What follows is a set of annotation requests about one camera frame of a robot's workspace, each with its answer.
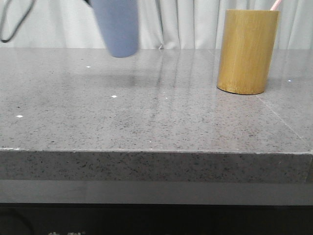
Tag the blue plastic cup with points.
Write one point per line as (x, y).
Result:
(118, 24)

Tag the white pleated curtain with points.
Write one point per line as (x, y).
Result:
(164, 24)

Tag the bamboo cylinder holder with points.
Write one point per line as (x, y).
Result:
(248, 41)

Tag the dark cabinet under counter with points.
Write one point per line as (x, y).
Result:
(154, 208)

